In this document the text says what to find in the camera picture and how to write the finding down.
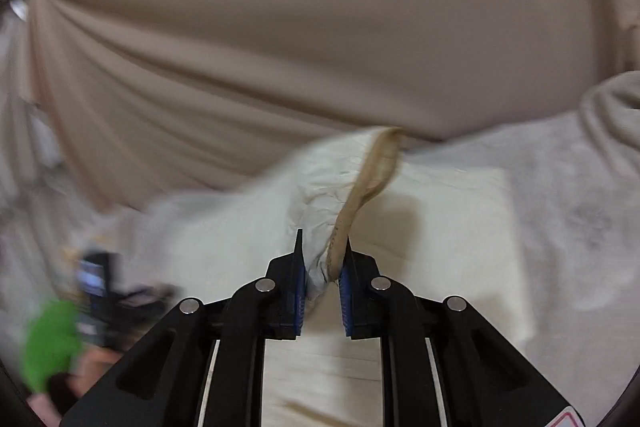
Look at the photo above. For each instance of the beige curtain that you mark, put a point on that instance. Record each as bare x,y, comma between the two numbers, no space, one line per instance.
280,32

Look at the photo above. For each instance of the grey floral blanket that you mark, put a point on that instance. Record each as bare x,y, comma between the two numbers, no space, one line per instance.
575,232

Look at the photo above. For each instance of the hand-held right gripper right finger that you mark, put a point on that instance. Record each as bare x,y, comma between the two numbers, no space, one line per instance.
345,302

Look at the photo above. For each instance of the green cloth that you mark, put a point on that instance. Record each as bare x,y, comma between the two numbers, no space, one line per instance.
50,342

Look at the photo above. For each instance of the white quilted garment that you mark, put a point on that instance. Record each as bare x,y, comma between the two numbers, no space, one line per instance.
410,227

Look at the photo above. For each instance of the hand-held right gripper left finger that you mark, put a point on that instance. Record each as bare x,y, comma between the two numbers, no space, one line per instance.
298,297

